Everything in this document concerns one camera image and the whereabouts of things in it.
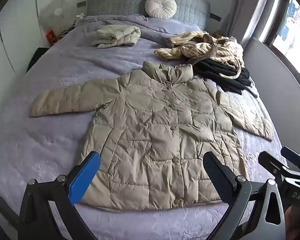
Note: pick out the folded cream puffer jacket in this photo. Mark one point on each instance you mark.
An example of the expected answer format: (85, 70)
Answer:
(117, 36)

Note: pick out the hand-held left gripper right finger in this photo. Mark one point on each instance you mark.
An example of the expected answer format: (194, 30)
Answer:
(218, 177)

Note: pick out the white wardrobe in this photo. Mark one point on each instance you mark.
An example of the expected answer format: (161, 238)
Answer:
(12, 42)

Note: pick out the window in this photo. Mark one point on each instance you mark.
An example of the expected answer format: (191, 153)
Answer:
(290, 35)

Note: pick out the grey curtain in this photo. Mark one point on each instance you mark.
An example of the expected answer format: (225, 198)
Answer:
(247, 10)

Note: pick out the white fan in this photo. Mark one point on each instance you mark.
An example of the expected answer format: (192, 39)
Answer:
(55, 11)

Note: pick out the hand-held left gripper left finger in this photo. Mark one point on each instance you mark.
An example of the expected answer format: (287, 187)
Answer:
(84, 178)

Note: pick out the lilac bedspread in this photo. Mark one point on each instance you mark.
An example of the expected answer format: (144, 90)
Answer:
(65, 85)

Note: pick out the round white cushion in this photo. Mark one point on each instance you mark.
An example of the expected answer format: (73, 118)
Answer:
(160, 6)

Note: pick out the red packet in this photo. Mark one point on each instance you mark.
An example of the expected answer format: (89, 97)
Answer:
(51, 37)

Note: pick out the cream striped garment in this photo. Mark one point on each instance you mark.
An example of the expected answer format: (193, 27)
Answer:
(205, 46)

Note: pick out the grey quilted headboard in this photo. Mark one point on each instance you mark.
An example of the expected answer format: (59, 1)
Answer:
(115, 3)

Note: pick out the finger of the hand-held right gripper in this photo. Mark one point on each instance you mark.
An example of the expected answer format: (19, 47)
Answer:
(293, 155)
(271, 163)

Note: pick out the black garment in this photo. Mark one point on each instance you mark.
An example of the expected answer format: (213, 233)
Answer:
(222, 73)

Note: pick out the beige puffer jacket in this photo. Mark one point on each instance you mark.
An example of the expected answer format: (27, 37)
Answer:
(152, 135)

